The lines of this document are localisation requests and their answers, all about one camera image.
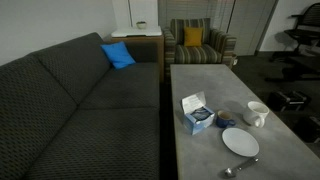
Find wooden side cabinet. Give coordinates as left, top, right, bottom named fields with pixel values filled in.
left=110, top=34, right=165, bottom=83

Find blue throw pillow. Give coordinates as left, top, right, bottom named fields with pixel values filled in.
left=100, top=40, right=137, bottom=70

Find yellow cushion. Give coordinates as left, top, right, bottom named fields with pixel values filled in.
left=183, top=26, right=204, bottom=48

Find white plate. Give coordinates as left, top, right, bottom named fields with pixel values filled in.
left=221, top=127, right=260, bottom=158

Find black office chair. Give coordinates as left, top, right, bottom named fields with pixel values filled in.
left=269, top=2, right=320, bottom=63

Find black striped floor case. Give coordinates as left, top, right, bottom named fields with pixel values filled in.
left=266, top=90, right=313, bottom=113

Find grey window blinds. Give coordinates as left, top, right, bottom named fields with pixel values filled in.
left=157, top=0, right=235, bottom=32

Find small pale bowl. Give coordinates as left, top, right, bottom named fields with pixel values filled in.
left=135, top=20, right=148, bottom=30

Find black floor box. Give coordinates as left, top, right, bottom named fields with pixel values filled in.
left=293, top=115, right=320, bottom=144

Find blue cardboard box with flap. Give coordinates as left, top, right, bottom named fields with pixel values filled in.
left=180, top=91, right=216, bottom=136

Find white mug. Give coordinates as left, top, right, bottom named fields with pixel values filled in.
left=242, top=100, right=270, bottom=129

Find metal spoon with grey handle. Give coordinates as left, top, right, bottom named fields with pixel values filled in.
left=224, top=157, right=260, bottom=178

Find blue mug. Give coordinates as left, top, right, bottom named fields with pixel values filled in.
left=215, top=109, right=237, bottom=129

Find dark grey fabric sofa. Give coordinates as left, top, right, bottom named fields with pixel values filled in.
left=0, top=31, right=161, bottom=180

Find striped armchair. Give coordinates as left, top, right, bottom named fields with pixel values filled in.
left=162, top=17, right=238, bottom=79

